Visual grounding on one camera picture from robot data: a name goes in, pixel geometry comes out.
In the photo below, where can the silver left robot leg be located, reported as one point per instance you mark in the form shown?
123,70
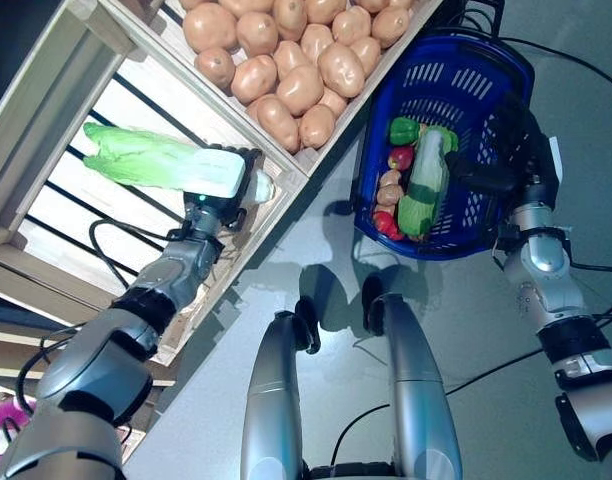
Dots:
276,400

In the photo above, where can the purple white turnip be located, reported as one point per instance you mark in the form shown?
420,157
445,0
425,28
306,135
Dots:
1,415

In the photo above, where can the red pepper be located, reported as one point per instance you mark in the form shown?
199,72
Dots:
386,225

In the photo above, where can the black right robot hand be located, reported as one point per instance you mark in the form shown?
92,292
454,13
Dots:
516,150

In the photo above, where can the blue plastic shopping basket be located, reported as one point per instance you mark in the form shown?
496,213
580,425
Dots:
451,55

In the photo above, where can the wooden potato crate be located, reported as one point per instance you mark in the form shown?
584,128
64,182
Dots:
346,127

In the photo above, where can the slatted wooden cabbage crate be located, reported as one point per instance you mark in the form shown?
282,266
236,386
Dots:
51,125

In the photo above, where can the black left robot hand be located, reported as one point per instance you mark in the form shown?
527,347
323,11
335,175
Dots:
216,210

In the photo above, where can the green bell pepper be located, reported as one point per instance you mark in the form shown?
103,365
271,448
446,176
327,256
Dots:
403,130

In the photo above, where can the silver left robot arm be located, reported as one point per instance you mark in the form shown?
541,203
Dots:
176,272

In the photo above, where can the red yellow apple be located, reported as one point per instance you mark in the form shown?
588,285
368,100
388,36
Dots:
402,157

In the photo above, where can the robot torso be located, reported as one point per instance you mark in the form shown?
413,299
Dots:
351,472

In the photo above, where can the brown potato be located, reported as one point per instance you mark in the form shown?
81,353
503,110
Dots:
391,177
291,60
390,20
290,17
209,27
316,42
365,52
253,79
317,126
300,89
388,195
215,64
333,102
256,32
277,124
351,25
246,4
321,6
341,69

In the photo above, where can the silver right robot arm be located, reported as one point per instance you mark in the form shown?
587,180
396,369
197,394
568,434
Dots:
546,260

